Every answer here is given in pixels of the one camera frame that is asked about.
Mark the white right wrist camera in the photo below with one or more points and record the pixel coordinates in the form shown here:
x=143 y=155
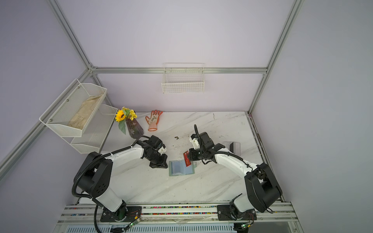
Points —
x=194 y=141

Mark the green card holder wallet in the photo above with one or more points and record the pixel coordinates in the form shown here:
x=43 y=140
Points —
x=179 y=168

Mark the white mesh shelf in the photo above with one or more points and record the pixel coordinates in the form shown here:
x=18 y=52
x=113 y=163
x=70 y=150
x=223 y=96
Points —
x=96 y=132
x=59 y=114

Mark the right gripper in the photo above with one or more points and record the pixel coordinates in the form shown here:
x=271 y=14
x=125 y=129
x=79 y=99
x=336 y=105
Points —
x=195 y=154

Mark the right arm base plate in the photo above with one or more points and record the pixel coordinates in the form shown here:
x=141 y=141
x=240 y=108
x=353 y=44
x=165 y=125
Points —
x=230 y=212

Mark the orange work glove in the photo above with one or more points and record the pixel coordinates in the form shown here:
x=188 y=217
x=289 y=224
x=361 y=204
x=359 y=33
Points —
x=153 y=120

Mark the clear acrylic card box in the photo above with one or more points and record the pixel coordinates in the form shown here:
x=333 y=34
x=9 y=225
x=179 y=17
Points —
x=237 y=147

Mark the yellow sunflower bouquet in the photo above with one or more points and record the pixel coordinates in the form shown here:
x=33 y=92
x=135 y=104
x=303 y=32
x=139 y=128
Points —
x=125 y=114

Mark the beige cloth in shelf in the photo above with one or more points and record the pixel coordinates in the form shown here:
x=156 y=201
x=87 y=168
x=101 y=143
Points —
x=80 y=119

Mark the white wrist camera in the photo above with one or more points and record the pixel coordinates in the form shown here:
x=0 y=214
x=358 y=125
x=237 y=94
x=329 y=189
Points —
x=162 y=150
x=194 y=141

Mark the aluminium front rail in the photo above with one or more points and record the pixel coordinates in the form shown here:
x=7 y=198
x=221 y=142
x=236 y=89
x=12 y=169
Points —
x=178 y=213

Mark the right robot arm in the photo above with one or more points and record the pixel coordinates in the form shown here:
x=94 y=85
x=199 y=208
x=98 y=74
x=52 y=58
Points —
x=262 y=187

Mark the red credit card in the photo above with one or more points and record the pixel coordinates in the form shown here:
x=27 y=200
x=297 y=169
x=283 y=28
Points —
x=187 y=159

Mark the white mesh upper shelf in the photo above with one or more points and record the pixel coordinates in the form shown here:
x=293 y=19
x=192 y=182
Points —
x=59 y=114

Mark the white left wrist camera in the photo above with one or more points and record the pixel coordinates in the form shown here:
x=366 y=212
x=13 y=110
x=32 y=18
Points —
x=162 y=150

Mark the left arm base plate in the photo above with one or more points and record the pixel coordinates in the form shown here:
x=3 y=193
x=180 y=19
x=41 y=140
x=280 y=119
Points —
x=123 y=214

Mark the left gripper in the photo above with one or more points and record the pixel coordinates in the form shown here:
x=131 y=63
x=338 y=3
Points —
x=162 y=164

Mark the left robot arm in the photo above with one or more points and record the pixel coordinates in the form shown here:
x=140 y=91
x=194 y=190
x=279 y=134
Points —
x=92 y=181

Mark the dark glass vase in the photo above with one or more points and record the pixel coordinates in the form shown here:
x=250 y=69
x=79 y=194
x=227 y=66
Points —
x=134 y=128

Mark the white mesh lower shelf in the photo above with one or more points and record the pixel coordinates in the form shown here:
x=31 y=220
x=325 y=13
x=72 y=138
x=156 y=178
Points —
x=96 y=132

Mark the white wire wall basket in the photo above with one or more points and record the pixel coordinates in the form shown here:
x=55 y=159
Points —
x=180 y=78

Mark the stack of dark cards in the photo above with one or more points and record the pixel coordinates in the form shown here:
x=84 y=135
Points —
x=232 y=147

